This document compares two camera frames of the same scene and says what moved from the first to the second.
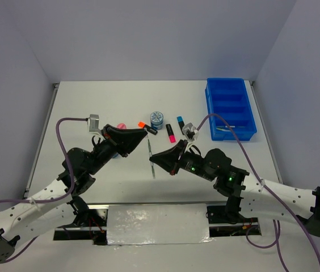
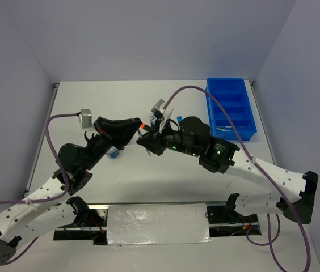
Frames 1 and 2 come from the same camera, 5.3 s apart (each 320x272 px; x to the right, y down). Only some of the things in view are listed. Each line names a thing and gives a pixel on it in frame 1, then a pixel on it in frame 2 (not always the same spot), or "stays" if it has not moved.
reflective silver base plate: [143, 224] stays
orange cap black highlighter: [142, 125] stays
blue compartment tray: [228, 98] stays
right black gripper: [168, 158] -> [154, 143]
